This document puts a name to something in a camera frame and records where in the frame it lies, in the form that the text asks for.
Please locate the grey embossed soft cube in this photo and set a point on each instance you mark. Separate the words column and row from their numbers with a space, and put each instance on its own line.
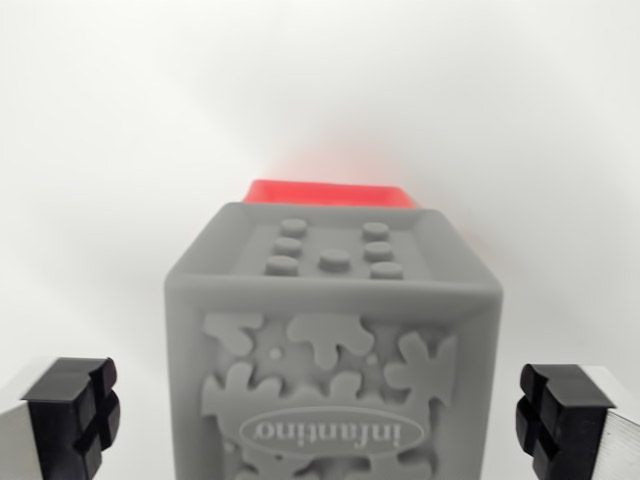
column 330, row 310

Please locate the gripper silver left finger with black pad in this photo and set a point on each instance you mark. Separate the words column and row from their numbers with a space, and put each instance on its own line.
column 55, row 420

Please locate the red embossed soft cube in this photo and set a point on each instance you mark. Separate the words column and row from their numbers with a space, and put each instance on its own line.
column 325, row 192

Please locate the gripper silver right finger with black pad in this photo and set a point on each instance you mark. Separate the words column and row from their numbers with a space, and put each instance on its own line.
column 575, row 425

